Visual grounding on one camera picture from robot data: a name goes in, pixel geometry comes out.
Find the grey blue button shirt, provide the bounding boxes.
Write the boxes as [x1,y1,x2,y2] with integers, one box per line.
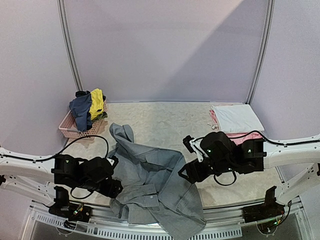
[109,123,207,240]

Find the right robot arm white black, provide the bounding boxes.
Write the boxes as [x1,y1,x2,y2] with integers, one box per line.
[178,131,320,218]

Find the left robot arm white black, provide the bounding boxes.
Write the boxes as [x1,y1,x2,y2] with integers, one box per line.
[0,148,123,205]

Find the pink plastic laundry basket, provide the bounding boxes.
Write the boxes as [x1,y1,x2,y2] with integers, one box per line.
[58,96,108,139]

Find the pink folded garment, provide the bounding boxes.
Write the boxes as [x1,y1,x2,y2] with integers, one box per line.
[208,109,263,145]

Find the white folded shirt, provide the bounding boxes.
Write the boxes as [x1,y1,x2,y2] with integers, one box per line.
[209,104,265,134]

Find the yellow garment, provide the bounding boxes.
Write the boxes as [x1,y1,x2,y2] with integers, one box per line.
[89,88,104,121]

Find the navy blue garment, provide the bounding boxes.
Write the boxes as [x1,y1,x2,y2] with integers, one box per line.
[69,91,93,132]

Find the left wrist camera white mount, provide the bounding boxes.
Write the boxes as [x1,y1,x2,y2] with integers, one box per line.
[106,155,119,170]

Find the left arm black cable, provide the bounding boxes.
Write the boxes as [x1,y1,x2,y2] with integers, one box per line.
[0,135,110,200]

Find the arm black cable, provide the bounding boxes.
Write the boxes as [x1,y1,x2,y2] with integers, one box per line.
[194,129,320,186]
[0,135,110,200]

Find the aluminium front rail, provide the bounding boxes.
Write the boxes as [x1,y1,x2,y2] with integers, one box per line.
[21,197,313,240]

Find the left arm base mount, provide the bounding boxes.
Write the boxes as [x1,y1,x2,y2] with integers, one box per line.
[48,186,93,223]

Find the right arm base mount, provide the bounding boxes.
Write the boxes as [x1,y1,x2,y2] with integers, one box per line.
[242,186,285,223]

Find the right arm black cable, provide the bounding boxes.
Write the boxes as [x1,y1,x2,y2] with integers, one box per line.
[194,129,320,186]

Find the right aluminium corner post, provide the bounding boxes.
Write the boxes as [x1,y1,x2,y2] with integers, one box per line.
[245,0,275,105]

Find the aluminium corner post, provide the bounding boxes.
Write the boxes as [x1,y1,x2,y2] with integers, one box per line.
[57,0,84,91]
[245,0,275,105]

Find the left aluminium corner post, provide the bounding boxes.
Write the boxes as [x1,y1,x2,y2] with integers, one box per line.
[57,0,84,91]

